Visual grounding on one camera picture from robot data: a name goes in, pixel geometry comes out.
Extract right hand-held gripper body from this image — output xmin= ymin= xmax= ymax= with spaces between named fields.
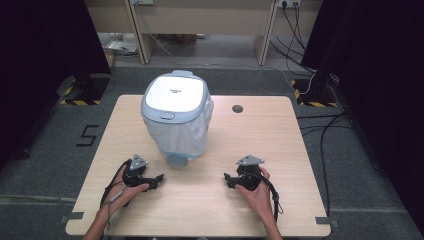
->
xmin=235 ymin=154 xmax=266 ymax=192

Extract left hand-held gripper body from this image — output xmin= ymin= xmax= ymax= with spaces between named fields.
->
xmin=122 ymin=154 xmax=151 ymax=187

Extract white and blue trash bin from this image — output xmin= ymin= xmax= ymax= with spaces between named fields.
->
xmin=140 ymin=69 xmax=215 ymax=167

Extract person's left hand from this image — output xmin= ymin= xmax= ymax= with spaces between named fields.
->
xmin=106 ymin=166 xmax=150 ymax=216

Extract person's right hand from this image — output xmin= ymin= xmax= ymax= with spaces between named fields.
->
xmin=235 ymin=167 xmax=274 ymax=223

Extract grey tape strip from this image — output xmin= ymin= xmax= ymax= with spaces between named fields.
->
xmin=314 ymin=216 xmax=340 ymax=229
xmin=59 ymin=211 xmax=85 ymax=224

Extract black stand base striped tape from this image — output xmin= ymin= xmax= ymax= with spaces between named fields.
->
xmin=289 ymin=78 xmax=340 ymax=108
xmin=59 ymin=74 xmax=112 ymax=106

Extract clutter of boxes under desk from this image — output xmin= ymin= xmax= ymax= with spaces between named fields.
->
xmin=97 ymin=32 xmax=140 ymax=68

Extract black curtain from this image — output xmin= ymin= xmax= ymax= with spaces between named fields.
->
xmin=0 ymin=0 xmax=112 ymax=171
xmin=300 ymin=0 xmax=424 ymax=236

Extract beige wooden desk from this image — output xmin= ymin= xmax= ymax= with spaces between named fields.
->
xmin=83 ymin=0 xmax=324 ymax=66

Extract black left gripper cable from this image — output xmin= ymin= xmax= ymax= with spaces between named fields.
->
xmin=99 ymin=158 xmax=133 ymax=209

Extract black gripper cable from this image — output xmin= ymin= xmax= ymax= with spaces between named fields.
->
xmin=253 ymin=172 xmax=284 ymax=223
xmin=99 ymin=158 xmax=133 ymax=209

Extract grey left gripper cable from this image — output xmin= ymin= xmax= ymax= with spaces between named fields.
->
xmin=106 ymin=189 xmax=127 ymax=231

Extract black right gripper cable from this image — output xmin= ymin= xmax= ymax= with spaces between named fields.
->
xmin=253 ymin=172 xmax=284 ymax=223

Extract black floor cables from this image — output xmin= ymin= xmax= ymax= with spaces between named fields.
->
xmin=295 ymin=111 xmax=355 ymax=218

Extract white floor cable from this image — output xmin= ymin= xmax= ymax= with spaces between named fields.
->
xmin=149 ymin=33 xmax=317 ymax=95

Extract black cables from socket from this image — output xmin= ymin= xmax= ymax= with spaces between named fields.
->
xmin=269 ymin=2 xmax=317 ymax=74

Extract white wall power socket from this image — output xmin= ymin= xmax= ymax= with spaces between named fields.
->
xmin=276 ymin=0 xmax=302 ymax=9

